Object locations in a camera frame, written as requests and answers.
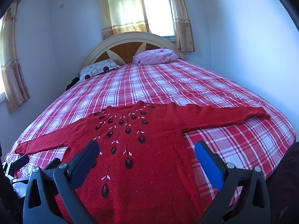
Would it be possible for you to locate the red knit embroidered sweater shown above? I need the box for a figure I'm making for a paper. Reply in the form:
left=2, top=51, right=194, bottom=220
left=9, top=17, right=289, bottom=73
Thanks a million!
left=15, top=101, right=270, bottom=223

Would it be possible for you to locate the red white plaid bedspread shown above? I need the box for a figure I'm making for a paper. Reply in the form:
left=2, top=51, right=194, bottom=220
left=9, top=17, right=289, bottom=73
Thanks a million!
left=5, top=60, right=296, bottom=212

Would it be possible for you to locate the yellow side window curtain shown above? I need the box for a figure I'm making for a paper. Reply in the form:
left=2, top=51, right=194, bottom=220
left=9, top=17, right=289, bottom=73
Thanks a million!
left=1, top=0, right=30, bottom=113

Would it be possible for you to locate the side window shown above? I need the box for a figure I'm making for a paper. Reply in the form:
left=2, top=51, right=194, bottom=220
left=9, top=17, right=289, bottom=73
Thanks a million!
left=0, top=17, right=6, bottom=103

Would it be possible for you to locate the dark object beside bed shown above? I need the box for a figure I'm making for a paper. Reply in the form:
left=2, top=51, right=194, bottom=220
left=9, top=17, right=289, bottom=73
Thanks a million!
left=66, top=77, right=80, bottom=91

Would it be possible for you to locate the grey patterned pillow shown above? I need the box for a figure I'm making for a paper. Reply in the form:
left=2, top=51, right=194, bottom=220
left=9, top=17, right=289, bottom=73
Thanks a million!
left=78, top=59, right=121, bottom=82

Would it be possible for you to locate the yellow curtain right panel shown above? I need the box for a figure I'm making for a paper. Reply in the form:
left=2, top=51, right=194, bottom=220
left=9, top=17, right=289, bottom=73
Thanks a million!
left=171, top=0, right=195, bottom=52

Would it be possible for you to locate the yellow curtain panel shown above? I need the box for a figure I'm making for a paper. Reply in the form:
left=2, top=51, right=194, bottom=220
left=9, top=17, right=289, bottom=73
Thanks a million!
left=98, top=0, right=150, bottom=40
left=171, top=0, right=195, bottom=52

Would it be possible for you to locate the pink folded blanket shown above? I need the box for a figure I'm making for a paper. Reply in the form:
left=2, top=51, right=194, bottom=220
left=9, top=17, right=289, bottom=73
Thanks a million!
left=132, top=49, right=179, bottom=65

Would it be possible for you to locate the cream wooden headboard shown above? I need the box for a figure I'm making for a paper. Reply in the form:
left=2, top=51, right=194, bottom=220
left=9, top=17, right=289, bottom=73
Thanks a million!
left=82, top=32, right=186, bottom=68

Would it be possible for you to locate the bright back window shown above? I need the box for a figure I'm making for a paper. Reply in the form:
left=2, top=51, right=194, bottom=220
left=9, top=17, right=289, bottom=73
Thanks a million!
left=144, top=0, right=176, bottom=41

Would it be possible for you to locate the yellow curtain left panel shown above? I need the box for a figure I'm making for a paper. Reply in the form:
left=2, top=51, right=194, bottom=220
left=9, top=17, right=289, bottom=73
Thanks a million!
left=98, top=0, right=150, bottom=40

